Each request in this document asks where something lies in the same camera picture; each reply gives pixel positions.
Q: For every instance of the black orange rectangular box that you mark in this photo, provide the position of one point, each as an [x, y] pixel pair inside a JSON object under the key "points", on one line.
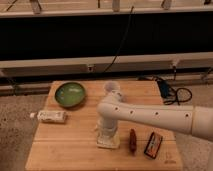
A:
{"points": [[153, 145]]}

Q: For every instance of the white tube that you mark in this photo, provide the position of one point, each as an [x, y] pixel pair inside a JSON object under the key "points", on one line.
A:
{"points": [[49, 116]]}

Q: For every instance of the brown red stick object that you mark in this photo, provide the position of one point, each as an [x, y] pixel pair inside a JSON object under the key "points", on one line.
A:
{"points": [[132, 141]]}

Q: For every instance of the green ceramic bowl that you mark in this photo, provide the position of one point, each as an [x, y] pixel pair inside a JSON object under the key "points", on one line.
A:
{"points": [[70, 94]]}

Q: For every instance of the white sponge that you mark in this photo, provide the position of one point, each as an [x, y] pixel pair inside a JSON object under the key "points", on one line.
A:
{"points": [[108, 142]]}

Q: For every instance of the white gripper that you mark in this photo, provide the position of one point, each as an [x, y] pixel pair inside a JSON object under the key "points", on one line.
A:
{"points": [[107, 128]]}

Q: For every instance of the translucent ceramic cup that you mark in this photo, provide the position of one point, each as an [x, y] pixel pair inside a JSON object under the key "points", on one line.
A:
{"points": [[110, 86]]}

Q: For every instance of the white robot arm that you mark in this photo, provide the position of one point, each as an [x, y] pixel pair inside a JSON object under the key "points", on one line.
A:
{"points": [[194, 120]]}

